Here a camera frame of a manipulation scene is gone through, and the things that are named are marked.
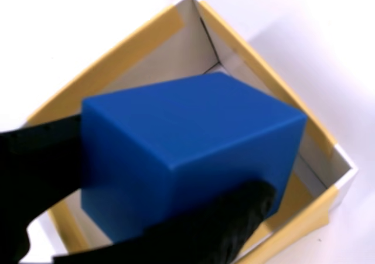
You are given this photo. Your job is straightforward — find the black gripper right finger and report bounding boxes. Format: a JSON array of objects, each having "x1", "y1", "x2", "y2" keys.
[{"x1": 52, "y1": 180, "x2": 278, "y2": 264}]

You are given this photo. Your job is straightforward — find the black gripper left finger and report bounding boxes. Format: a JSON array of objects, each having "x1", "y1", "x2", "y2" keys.
[{"x1": 0, "y1": 114, "x2": 83, "y2": 264}]

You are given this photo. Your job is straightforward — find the blue cube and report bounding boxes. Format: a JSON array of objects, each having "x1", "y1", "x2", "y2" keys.
[{"x1": 80, "y1": 72, "x2": 308, "y2": 243}]

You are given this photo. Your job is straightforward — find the yellow open box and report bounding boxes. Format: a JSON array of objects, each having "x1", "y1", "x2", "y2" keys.
[{"x1": 25, "y1": 0, "x2": 359, "y2": 264}]

